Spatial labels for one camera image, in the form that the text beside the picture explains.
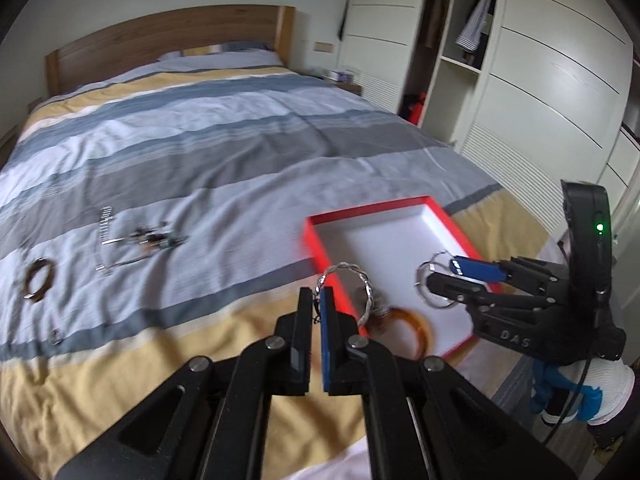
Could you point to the red item in wardrobe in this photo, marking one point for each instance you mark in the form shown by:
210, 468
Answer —
415, 107

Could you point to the large thin silver bangle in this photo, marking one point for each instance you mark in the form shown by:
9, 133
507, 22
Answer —
419, 280

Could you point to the amber resin bangle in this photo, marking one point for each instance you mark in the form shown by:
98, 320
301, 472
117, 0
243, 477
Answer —
422, 327

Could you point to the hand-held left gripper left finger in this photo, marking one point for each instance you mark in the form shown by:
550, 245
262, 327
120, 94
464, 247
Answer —
302, 340

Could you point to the brown hanging garment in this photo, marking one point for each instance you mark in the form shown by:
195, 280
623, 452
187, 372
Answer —
440, 10

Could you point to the striped duvet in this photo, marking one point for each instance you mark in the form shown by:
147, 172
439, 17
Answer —
225, 150

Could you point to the person's right hand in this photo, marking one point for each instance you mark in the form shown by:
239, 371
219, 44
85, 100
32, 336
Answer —
607, 382

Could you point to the wooden headboard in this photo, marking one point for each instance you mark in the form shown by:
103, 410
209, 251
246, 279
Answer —
150, 35

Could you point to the grey pillow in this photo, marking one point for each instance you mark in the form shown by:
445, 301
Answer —
225, 57

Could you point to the wall switch plate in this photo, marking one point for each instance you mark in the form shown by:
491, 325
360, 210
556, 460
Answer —
323, 46

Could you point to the wooden nightstand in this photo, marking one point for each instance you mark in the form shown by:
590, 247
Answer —
350, 87

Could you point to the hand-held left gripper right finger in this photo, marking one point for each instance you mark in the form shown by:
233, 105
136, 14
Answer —
327, 340

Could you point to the white wardrobe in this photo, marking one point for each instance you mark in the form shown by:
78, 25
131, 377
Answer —
550, 60

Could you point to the small box on nightstand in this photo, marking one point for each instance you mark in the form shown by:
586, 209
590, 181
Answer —
341, 76

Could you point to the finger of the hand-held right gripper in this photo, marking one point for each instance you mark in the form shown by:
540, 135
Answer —
460, 290
475, 269

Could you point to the red cardboard box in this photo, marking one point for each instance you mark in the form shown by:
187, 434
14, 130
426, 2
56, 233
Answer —
390, 245

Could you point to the striped hanging shirt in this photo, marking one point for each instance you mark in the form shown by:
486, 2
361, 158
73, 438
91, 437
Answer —
477, 15

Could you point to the dark brown bangle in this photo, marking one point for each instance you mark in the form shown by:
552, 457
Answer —
28, 282

